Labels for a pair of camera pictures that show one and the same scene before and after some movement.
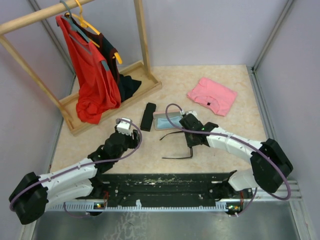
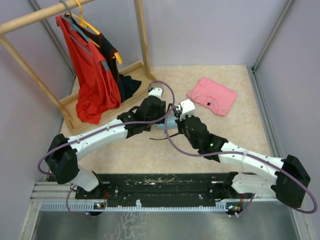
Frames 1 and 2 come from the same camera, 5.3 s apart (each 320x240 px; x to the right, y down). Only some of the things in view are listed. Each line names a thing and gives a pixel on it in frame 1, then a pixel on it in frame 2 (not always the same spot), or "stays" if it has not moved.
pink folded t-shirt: [218, 98] stays
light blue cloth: [164, 123] stays
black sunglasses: [191, 148] -> [165, 138]
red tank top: [100, 93] stays
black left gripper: [133, 142] -> [163, 109]
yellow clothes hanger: [84, 24] stays
